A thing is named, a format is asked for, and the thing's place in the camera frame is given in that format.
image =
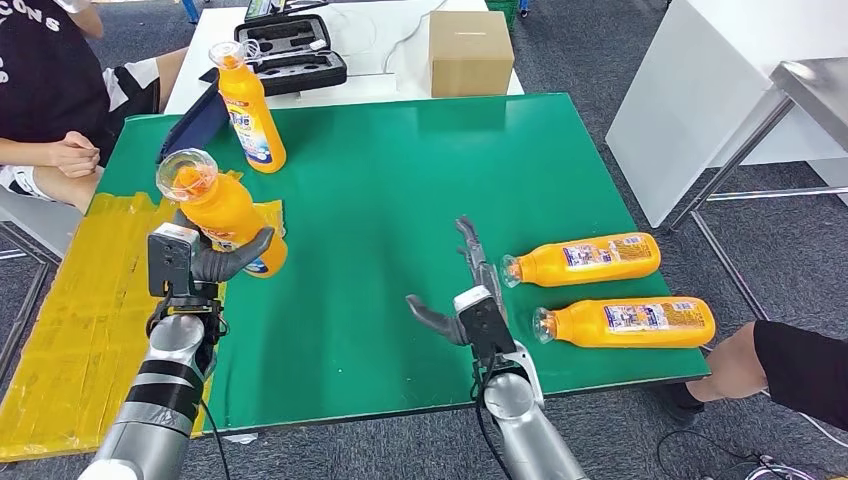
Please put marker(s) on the steel frame table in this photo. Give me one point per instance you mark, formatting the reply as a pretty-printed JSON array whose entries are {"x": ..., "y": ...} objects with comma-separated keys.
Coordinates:
[{"x": 815, "y": 86}]

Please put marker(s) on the yellow taped sheet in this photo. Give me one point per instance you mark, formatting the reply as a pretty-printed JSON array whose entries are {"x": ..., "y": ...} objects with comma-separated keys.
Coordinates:
[{"x": 73, "y": 331}]

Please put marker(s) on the blue metal frame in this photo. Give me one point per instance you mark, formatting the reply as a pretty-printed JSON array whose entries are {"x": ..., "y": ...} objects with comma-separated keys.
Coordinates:
[{"x": 191, "y": 8}]

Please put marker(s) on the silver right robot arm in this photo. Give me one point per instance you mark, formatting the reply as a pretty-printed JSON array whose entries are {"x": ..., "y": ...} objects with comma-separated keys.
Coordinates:
[{"x": 530, "y": 430}]

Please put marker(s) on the brown cardboard box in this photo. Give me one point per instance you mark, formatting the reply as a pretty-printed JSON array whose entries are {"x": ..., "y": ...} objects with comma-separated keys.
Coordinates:
[{"x": 470, "y": 58}]

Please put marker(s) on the large white panel table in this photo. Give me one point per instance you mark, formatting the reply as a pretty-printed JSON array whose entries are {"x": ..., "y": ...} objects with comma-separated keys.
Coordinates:
[{"x": 689, "y": 99}]

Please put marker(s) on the person's right forearm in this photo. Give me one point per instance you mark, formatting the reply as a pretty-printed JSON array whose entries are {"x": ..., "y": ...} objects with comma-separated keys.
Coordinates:
[{"x": 30, "y": 151}]

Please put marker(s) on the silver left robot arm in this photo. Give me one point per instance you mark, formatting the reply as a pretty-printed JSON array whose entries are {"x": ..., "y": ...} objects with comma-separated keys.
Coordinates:
[{"x": 166, "y": 384}]

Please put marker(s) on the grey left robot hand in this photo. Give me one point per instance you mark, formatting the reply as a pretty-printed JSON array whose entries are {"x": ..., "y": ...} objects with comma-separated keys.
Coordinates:
[{"x": 232, "y": 262}]

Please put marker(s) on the orange detergent bottle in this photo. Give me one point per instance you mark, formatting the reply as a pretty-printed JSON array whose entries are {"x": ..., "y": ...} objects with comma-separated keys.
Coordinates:
[
  {"x": 248, "y": 99},
  {"x": 583, "y": 328},
  {"x": 596, "y": 272},
  {"x": 218, "y": 205}
]

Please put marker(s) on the green crate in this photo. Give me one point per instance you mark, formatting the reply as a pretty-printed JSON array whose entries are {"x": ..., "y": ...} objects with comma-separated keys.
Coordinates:
[{"x": 503, "y": 10}]

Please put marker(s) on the person's right hand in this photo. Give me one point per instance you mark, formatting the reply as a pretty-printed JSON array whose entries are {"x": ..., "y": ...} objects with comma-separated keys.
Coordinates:
[{"x": 76, "y": 154}]

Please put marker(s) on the grey metal stool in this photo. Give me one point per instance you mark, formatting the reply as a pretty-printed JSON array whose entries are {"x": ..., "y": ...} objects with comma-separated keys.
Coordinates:
[{"x": 26, "y": 218}]

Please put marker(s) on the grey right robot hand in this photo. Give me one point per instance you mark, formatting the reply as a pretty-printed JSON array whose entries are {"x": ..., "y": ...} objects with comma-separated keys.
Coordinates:
[{"x": 437, "y": 321}]

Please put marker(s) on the green screen device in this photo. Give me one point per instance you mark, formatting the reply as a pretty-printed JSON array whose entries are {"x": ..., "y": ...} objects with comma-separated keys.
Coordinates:
[{"x": 262, "y": 8}]

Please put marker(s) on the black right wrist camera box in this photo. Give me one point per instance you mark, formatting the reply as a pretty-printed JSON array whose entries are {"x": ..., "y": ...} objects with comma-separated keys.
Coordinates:
[{"x": 487, "y": 328}]

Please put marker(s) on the person's left forearm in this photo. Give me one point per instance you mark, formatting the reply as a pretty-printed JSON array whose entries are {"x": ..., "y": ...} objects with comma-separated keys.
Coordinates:
[{"x": 86, "y": 18}]

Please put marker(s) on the open black hard case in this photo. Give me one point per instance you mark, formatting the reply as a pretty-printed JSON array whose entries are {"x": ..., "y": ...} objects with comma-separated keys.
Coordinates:
[{"x": 298, "y": 69}]

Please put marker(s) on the person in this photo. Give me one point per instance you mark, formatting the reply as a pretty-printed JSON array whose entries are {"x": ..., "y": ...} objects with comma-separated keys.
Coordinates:
[
  {"x": 46, "y": 79},
  {"x": 802, "y": 371}
]

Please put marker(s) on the white paper scrap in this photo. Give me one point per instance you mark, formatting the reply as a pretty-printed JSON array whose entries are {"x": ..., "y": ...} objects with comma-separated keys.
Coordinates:
[{"x": 242, "y": 438}]

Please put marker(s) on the white adapter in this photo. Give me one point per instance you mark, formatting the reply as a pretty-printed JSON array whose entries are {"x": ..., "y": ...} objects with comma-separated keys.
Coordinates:
[{"x": 318, "y": 45}]

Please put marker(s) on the dark phone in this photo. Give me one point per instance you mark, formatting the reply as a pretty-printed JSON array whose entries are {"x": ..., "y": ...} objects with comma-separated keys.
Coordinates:
[{"x": 208, "y": 75}]

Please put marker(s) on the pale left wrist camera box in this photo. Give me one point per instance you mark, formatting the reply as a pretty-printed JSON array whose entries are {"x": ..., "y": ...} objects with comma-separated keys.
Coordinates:
[{"x": 169, "y": 262}]

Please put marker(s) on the dark blue folding case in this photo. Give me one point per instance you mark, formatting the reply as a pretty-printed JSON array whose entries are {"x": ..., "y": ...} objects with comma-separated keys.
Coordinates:
[{"x": 195, "y": 126}]

